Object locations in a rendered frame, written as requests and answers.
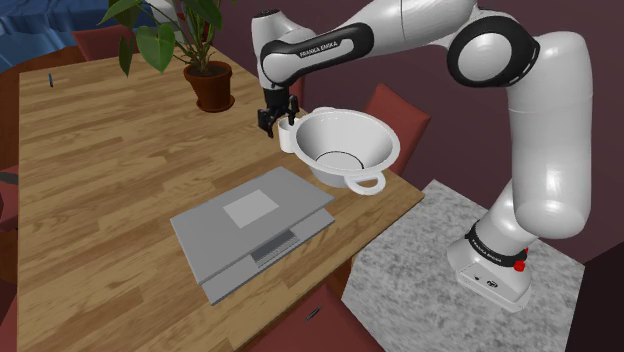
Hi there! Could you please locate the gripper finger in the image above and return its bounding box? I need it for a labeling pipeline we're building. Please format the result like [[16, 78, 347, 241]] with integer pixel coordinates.
[[257, 108, 276, 140], [285, 94, 301, 127]]

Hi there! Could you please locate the potted green plant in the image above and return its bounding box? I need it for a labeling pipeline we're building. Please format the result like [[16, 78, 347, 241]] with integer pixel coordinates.
[[97, 0, 237, 114]]

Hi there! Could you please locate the grey laptop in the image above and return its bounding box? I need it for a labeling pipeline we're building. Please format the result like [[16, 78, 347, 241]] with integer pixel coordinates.
[[169, 165, 337, 307]]

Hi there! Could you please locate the red chair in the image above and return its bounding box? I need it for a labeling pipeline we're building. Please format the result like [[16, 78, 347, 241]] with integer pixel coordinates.
[[247, 282, 387, 352], [71, 24, 144, 63], [362, 82, 433, 177], [0, 163, 20, 234]]

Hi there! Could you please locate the wooden table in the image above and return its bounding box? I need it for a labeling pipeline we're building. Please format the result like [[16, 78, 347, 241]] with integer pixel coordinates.
[[16, 48, 426, 352]]

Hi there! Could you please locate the grey marbled robot stand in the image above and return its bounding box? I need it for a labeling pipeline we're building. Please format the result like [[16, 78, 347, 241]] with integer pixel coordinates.
[[340, 179, 586, 352]]

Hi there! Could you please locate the blue sofa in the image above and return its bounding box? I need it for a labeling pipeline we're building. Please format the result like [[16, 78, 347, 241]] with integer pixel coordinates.
[[0, 0, 162, 74]]

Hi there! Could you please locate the white bowl with handles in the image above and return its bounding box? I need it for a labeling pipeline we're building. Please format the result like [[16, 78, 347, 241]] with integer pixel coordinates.
[[277, 107, 402, 197]]

